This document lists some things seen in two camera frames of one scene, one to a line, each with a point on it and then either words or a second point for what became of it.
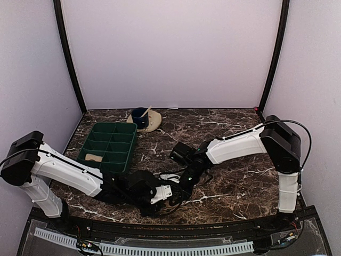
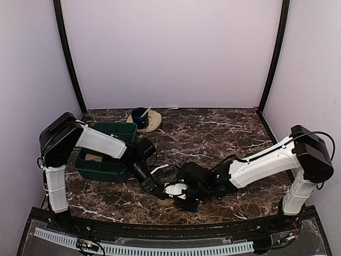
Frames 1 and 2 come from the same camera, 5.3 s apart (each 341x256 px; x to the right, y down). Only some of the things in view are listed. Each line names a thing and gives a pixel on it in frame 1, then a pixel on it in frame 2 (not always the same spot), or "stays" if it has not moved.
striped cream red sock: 96,158 stays
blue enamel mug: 137,112 stays
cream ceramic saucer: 154,121 stays
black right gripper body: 187,190 → 193,206
